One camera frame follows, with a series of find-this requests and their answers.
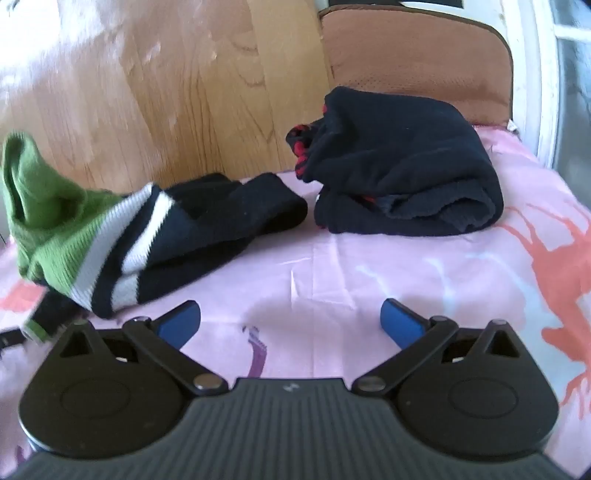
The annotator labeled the dark navy folded sweater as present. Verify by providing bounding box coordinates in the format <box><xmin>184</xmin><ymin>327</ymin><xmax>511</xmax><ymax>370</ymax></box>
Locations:
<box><xmin>285</xmin><ymin>86</ymin><xmax>505</xmax><ymax>236</ymax></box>

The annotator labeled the black metal frame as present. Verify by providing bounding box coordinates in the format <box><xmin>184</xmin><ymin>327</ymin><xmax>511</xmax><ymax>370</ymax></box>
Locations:
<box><xmin>323</xmin><ymin>0</ymin><xmax>466</xmax><ymax>10</ymax></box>

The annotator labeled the white window frame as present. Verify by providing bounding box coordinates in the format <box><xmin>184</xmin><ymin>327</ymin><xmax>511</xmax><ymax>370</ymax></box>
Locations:
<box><xmin>501</xmin><ymin>0</ymin><xmax>591</xmax><ymax>174</ymax></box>

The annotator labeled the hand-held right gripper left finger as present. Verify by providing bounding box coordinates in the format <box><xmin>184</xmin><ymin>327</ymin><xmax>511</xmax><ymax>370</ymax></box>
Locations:
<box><xmin>59</xmin><ymin>299</ymin><xmax>228</xmax><ymax>396</ymax></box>

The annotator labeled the wooden headboard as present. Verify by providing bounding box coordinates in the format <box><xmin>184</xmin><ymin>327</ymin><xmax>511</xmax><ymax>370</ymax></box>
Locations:
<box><xmin>0</xmin><ymin>0</ymin><xmax>335</xmax><ymax>199</ymax></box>

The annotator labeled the brown cushion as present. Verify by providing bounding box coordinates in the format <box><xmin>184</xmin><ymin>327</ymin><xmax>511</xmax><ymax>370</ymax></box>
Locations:
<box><xmin>318</xmin><ymin>4</ymin><xmax>517</xmax><ymax>132</ymax></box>

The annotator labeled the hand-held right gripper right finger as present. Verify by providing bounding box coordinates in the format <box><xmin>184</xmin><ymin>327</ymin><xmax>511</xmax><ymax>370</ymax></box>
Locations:
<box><xmin>352</xmin><ymin>298</ymin><xmax>523</xmax><ymax>396</ymax></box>

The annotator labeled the pink printed bed sheet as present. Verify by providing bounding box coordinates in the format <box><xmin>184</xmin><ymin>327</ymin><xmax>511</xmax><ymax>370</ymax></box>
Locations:
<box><xmin>0</xmin><ymin>126</ymin><xmax>591</xmax><ymax>467</ymax></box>

